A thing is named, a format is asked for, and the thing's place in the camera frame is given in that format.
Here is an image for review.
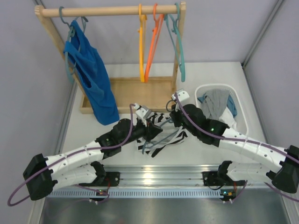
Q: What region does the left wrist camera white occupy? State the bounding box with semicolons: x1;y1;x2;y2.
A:
134;103;151;126

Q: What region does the grey garment in basket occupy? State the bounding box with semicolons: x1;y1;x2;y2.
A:
201;89;229;123

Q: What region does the yellow hanger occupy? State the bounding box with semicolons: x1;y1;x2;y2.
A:
138;4;147;83

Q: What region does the wooden clothes rack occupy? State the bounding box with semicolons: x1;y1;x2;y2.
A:
34;1;186;113

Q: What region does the grey-blue hanger under blue top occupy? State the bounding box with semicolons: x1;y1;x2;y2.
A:
58;6;88;83

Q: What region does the white slotted cable duct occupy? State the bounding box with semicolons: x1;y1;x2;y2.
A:
47;188;233;198

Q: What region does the black white striped tank top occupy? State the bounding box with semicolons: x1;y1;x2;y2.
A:
135;111;188;158

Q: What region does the orange hanger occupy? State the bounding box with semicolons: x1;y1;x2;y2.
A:
144;3;164;83

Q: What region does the aluminium mounting rail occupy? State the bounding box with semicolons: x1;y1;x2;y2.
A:
93;164;271;187

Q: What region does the blue tank top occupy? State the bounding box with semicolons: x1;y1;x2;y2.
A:
64;20;120;125

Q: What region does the white perforated laundry basket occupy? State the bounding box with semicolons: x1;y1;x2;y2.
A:
194;84;248;135

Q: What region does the grey-blue hanger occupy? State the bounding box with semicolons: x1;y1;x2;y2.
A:
58;6;88;83
141;99;183;154

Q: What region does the white garment in basket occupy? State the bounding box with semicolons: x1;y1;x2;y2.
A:
219;107;237;131

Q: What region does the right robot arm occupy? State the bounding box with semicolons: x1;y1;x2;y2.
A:
170;104;299;194

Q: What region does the blue garment in basket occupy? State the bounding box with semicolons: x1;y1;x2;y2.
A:
227;95;238;118

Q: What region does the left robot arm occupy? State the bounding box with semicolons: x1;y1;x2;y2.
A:
23;119;163;201

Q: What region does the teal hanger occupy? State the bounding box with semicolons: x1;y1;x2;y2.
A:
164;2;185;82

